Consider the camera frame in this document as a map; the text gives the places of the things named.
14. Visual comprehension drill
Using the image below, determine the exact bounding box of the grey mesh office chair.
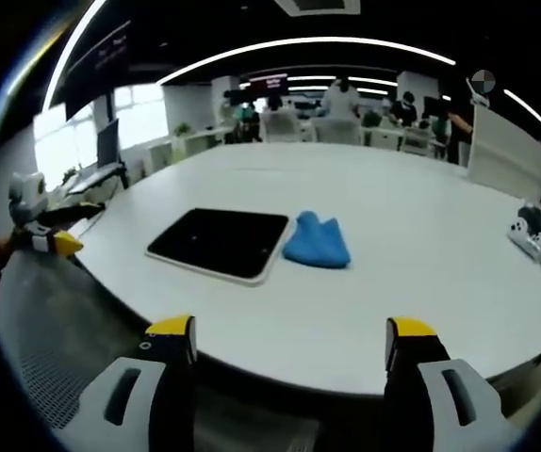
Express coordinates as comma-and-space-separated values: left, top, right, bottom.
0, 249, 323, 452

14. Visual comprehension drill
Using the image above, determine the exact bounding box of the white hand-held device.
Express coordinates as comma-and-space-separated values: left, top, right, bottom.
507, 200, 541, 274

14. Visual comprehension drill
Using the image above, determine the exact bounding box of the white office chair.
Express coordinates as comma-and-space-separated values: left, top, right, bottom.
315, 117, 363, 146
400, 126, 435, 154
260, 110, 303, 143

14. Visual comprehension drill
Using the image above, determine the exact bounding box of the white standing board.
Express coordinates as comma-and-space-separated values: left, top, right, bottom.
467, 103, 541, 200

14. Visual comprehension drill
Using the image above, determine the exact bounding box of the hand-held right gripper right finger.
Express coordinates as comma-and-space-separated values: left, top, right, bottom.
384, 315, 524, 452

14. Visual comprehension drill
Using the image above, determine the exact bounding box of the red lit wall screen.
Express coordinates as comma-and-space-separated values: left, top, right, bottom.
249, 73, 289, 94

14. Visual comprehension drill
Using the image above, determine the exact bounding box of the black mirror with white frame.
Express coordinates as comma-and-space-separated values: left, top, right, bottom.
145, 207, 295, 287

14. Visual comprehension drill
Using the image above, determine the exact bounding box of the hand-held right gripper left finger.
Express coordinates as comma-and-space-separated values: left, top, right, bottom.
60, 314, 197, 452

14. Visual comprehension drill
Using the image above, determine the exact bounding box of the large hanging dark screen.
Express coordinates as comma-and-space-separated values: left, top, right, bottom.
65, 27, 131, 120

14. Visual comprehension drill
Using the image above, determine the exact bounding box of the blue cleaning cloth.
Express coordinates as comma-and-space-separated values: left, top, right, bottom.
282, 210, 353, 272

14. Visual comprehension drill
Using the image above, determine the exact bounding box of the black computer monitor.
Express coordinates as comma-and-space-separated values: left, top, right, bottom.
95, 117, 121, 170

